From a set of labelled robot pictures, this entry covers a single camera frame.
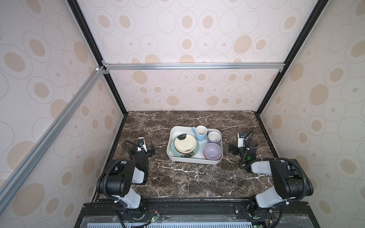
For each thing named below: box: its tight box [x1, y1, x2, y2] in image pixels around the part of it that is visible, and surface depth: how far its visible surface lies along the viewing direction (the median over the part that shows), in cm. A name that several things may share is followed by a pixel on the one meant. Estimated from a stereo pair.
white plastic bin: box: [166, 126, 224, 165], surface depth 96 cm
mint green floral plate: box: [170, 139, 200, 158], surface depth 96 cm
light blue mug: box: [192, 125, 208, 143], surface depth 99 cm
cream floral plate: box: [174, 133, 198, 154], surface depth 99 cm
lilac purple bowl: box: [202, 142, 223, 161], surface depth 93 cm
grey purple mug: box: [207, 130, 222, 143], surface depth 99 cm
